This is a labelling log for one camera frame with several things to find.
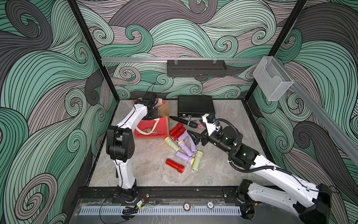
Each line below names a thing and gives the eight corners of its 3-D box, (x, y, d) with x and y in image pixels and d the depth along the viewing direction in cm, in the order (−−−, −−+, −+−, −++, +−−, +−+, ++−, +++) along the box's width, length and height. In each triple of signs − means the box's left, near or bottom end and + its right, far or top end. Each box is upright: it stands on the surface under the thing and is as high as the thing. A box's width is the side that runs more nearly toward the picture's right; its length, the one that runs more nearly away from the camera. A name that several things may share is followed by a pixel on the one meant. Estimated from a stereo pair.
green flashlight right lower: (191, 171, 83) (191, 170, 80) (196, 152, 91) (197, 150, 89) (197, 174, 82) (198, 172, 80) (202, 154, 90) (203, 152, 88)
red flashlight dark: (164, 164, 86) (164, 163, 83) (167, 159, 88) (167, 157, 85) (182, 173, 82) (182, 172, 80) (184, 168, 85) (184, 166, 82)
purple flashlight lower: (174, 157, 88) (174, 155, 86) (177, 152, 90) (177, 150, 88) (193, 165, 85) (193, 163, 82) (195, 160, 87) (195, 158, 84)
